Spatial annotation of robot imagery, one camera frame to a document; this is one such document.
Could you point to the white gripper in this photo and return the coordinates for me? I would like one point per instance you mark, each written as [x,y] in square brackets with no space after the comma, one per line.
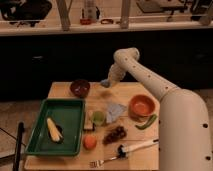
[116,74]

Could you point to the blue-grey sponge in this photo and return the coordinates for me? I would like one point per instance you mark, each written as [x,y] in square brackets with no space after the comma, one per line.
[105,83]

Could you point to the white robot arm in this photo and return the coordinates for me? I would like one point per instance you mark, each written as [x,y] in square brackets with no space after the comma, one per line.
[184,128]

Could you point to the dark purple bowl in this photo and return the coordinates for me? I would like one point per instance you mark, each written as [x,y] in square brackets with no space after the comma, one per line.
[80,88]

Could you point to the orange bowl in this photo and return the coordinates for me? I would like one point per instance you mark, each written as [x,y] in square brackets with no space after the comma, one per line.
[141,106]

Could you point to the light blue cloth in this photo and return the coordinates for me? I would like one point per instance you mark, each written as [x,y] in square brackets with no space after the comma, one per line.
[114,110]

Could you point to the green cup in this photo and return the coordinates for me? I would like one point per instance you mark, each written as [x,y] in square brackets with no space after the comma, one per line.
[98,118]

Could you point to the small wooden block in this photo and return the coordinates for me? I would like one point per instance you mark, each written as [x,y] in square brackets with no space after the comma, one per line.
[88,125]

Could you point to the dark grape bunch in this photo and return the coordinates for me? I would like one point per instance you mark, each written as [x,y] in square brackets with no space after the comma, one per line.
[114,135]

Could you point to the green chili pepper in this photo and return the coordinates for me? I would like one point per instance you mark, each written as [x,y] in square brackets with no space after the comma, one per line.
[148,123]

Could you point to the red object on shelf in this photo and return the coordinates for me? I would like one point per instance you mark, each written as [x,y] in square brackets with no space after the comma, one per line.
[85,21]

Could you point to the green plastic tray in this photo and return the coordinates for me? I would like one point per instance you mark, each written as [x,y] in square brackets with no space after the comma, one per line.
[58,128]

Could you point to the orange round fruit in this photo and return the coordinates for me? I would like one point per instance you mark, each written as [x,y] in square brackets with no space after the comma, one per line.
[89,142]

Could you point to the yellow corn cob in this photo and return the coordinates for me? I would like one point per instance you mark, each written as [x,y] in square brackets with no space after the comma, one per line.
[55,135]

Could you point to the silver fork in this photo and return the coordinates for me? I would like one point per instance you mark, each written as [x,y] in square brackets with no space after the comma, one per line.
[99,163]

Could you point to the black office chair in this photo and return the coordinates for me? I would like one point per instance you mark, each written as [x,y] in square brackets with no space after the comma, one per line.
[25,12]

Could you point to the black pole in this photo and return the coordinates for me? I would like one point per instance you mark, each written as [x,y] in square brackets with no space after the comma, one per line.
[17,155]

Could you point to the white handled dish brush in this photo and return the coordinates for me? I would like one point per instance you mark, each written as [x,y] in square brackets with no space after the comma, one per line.
[124,150]

